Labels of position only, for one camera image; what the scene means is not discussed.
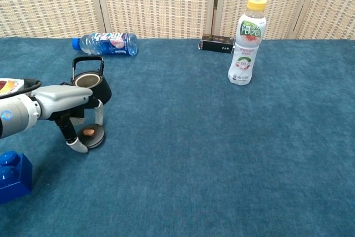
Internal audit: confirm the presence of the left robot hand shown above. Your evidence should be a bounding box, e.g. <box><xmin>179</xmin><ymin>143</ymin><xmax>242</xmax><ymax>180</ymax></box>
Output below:
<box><xmin>30</xmin><ymin>84</ymin><xmax>105</xmax><ymax>154</ymax></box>

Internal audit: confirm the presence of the small black lid orange knob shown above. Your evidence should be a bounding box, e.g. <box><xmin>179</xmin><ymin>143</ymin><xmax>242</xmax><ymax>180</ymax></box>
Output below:
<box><xmin>76</xmin><ymin>124</ymin><xmax>106</xmax><ymax>149</ymax></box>

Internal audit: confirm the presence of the black cast iron teapot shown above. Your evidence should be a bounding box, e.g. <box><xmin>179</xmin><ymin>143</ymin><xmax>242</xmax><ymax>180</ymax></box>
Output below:
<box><xmin>59</xmin><ymin>56</ymin><xmax>113</xmax><ymax>105</ymax></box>

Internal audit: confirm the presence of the white snack packet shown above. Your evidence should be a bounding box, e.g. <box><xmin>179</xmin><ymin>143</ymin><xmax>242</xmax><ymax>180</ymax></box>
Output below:
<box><xmin>0</xmin><ymin>78</ymin><xmax>28</xmax><ymax>99</ymax></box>

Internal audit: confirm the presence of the blue cap water bottle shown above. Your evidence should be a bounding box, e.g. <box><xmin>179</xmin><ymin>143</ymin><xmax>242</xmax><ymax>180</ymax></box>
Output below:
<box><xmin>72</xmin><ymin>32</ymin><xmax>138</xmax><ymax>57</ymax></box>

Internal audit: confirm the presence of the blue toy building block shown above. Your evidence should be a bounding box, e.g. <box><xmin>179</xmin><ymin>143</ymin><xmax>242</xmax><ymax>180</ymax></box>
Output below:
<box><xmin>0</xmin><ymin>150</ymin><xmax>33</xmax><ymax>204</ymax></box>

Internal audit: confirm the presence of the woven bamboo folding screen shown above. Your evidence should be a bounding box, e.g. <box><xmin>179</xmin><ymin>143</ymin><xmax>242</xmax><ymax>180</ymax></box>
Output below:
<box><xmin>0</xmin><ymin>0</ymin><xmax>355</xmax><ymax>41</ymax></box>

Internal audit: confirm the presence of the blue table cloth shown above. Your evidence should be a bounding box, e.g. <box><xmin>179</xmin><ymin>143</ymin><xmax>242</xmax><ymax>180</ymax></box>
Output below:
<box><xmin>0</xmin><ymin>36</ymin><xmax>355</xmax><ymax>237</ymax></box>

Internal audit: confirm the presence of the small black carton box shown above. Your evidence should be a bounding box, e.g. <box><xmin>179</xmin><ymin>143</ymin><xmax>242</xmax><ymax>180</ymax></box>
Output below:
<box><xmin>198</xmin><ymin>34</ymin><xmax>236</xmax><ymax>54</ymax></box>

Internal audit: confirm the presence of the yellow cap drink bottle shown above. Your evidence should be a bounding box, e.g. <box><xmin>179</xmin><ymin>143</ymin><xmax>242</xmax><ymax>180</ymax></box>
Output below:
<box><xmin>227</xmin><ymin>0</ymin><xmax>267</xmax><ymax>87</ymax></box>

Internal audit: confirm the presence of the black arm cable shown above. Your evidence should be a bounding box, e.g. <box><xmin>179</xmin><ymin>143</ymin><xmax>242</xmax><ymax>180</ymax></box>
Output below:
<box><xmin>16</xmin><ymin>79</ymin><xmax>43</xmax><ymax>93</ymax></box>

